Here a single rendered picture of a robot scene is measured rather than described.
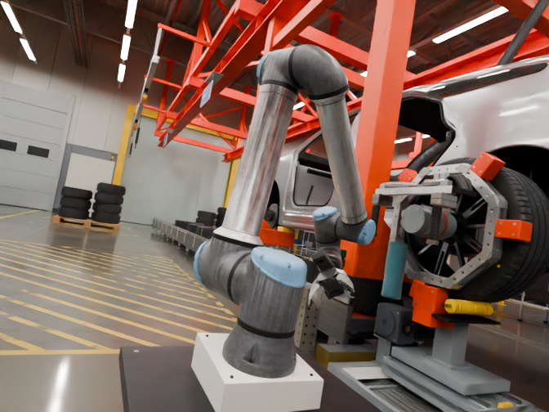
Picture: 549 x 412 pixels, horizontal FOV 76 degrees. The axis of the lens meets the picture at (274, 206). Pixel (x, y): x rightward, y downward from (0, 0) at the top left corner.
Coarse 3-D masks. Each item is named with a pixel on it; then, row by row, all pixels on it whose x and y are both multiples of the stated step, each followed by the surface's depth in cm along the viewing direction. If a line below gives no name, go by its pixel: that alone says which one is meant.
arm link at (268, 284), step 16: (256, 256) 85; (272, 256) 85; (288, 256) 91; (240, 272) 88; (256, 272) 84; (272, 272) 82; (288, 272) 82; (304, 272) 85; (240, 288) 86; (256, 288) 83; (272, 288) 81; (288, 288) 82; (304, 288) 88; (240, 304) 87; (256, 304) 82; (272, 304) 81; (288, 304) 83; (256, 320) 82; (272, 320) 81; (288, 320) 83
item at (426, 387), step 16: (384, 368) 173; (400, 368) 164; (416, 384) 155; (432, 384) 148; (432, 400) 146; (448, 400) 140; (464, 400) 140; (480, 400) 137; (496, 400) 148; (512, 400) 144
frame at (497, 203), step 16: (416, 176) 173; (432, 176) 168; (480, 192) 141; (496, 192) 140; (400, 208) 180; (496, 208) 134; (400, 224) 182; (400, 240) 180; (496, 240) 134; (480, 256) 136; (496, 256) 134; (416, 272) 163; (464, 272) 142; (480, 272) 141; (448, 288) 147
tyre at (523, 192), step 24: (504, 168) 149; (504, 192) 141; (528, 192) 140; (528, 216) 134; (504, 240) 138; (504, 264) 136; (528, 264) 136; (480, 288) 143; (504, 288) 142; (528, 288) 146
